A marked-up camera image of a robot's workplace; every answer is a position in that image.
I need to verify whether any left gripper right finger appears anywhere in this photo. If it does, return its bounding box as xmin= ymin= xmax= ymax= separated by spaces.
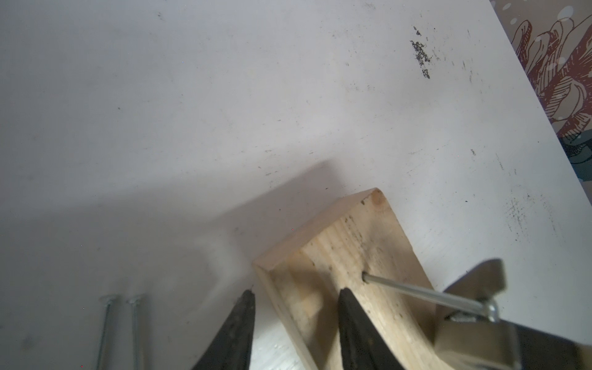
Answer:
xmin=338 ymin=288 xmax=403 ymax=370

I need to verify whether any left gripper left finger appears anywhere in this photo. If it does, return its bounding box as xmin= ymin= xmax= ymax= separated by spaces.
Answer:
xmin=192 ymin=289 xmax=256 ymax=370

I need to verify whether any pale wooden block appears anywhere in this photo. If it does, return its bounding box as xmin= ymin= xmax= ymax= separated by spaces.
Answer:
xmin=253 ymin=188 xmax=446 ymax=369

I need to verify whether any wooden handle claw hammer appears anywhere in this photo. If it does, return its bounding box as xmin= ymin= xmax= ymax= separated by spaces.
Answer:
xmin=434 ymin=258 xmax=591 ymax=369

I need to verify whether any steel nail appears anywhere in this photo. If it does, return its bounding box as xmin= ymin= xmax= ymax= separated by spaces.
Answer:
xmin=127 ymin=295 xmax=144 ymax=370
xmin=362 ymin=271 xmax=500 ymax=322
xmin=95 ymin=294 xmax=120 ymax=370

